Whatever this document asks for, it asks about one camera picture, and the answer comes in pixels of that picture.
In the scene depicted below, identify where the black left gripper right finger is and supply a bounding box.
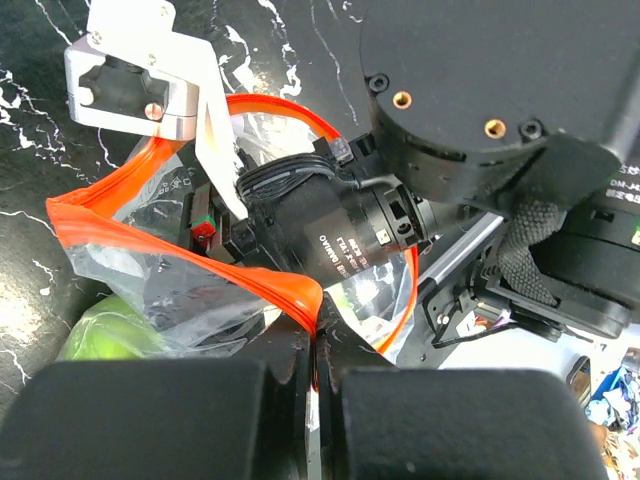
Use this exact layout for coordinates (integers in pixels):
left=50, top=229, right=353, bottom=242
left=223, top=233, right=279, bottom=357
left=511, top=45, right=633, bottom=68
left=315, top=296, right=606, bottom=479

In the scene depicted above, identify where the green fake apple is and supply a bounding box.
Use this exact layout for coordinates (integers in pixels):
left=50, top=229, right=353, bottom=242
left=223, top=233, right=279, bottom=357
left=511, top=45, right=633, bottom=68
left=56, top=295, right=170, bottom=361

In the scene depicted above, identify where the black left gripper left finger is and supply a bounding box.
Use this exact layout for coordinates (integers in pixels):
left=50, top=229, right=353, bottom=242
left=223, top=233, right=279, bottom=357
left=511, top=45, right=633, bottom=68
left=1, top=319, right=311, bottom=479

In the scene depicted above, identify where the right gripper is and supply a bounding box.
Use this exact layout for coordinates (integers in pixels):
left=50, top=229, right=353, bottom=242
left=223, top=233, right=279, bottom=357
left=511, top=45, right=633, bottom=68
left=179, top=149, right=321, bottom=276

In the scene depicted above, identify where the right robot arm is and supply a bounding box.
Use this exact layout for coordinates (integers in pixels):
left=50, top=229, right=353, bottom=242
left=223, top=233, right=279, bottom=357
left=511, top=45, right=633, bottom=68
left=180, top=1, right=639, bottom=338

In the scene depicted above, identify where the clear zip top bag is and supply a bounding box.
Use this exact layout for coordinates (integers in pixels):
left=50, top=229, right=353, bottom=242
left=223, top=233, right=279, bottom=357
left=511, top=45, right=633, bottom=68
left=45, top=93, right=420, bottom=366

